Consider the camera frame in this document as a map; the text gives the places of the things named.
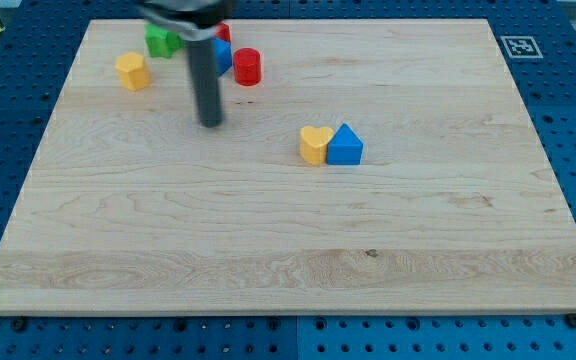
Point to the blue block behind rod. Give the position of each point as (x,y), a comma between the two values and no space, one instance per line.
(223,55)

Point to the blue triangle block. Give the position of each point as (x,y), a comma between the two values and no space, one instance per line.
(345,148)

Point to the yellow hexagon block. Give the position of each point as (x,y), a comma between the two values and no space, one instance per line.
(132,71)

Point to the yellow heart block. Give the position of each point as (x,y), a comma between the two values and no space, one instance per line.
(314,144)

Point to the light wooden board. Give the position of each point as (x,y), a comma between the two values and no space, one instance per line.
(132,208)

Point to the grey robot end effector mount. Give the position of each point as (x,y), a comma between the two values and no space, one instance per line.
(193,20)

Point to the white fiducial marker tag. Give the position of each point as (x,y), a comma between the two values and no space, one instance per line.
(521,47)

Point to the green star block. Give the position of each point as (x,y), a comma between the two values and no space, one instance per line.
(162,43)

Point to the red block behind rod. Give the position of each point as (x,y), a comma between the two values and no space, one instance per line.
(223,32)

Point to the red cylinder block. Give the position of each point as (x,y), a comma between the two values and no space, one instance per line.
(247,66)

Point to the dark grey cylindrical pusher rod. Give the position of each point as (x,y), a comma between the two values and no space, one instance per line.
(203,68)

